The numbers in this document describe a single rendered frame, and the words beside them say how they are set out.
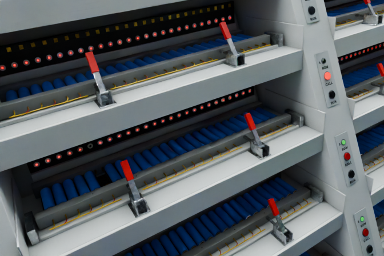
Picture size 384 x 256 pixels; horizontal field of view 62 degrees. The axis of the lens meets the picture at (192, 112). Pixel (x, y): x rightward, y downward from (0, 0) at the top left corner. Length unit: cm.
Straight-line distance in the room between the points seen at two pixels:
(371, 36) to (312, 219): 46
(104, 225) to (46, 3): 36
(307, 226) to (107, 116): 49
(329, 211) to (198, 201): 35
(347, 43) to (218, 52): 32
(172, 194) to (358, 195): 46
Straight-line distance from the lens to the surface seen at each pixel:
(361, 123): 87
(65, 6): 55
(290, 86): 79
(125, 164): 56
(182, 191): 60
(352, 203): 85
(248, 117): 66
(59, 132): 52
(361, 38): 89
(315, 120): 76
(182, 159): 63
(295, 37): 74
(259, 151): 66
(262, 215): 76
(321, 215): 81
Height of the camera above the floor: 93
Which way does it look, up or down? 6 degrees down
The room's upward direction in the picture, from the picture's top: 16 degrees counter-clockwise
